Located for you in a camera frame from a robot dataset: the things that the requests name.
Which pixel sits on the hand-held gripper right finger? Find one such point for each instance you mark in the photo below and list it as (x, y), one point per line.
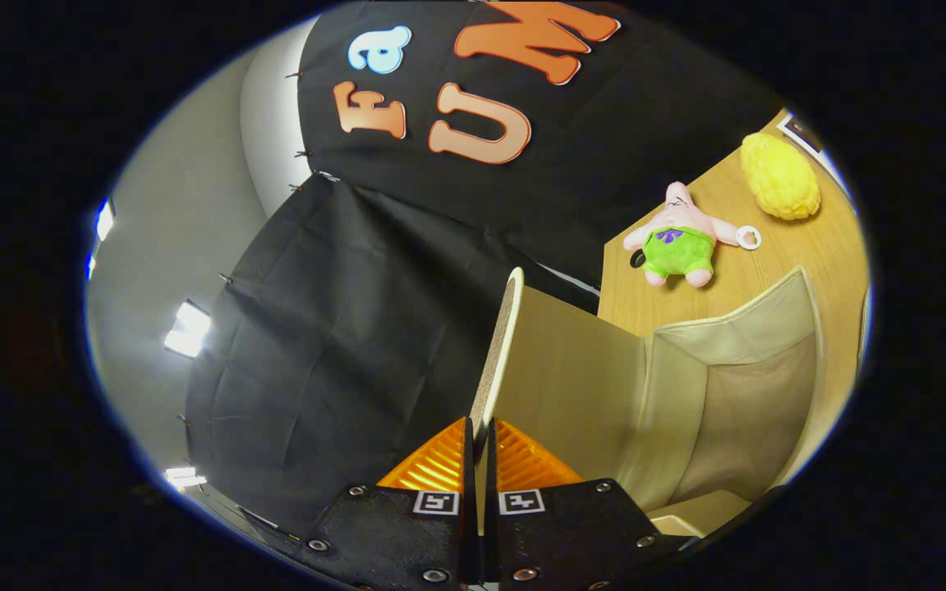
(571, 533)

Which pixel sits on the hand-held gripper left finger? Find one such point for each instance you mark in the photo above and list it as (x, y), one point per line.
(407, 533)

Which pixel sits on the beige fabric storage box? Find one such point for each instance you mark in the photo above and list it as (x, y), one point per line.
(571, 386)

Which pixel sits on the ceiling light panel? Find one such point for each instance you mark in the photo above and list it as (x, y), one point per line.
(184, 477)
(104, 220)
(187, 330)

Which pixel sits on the pink starfish plush toy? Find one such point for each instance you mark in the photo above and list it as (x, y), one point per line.
(682, 246)

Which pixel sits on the yellow fluffy plush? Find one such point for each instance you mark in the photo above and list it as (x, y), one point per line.
(781, 176)

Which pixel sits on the white book with portrait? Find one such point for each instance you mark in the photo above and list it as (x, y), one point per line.
(798, 131)

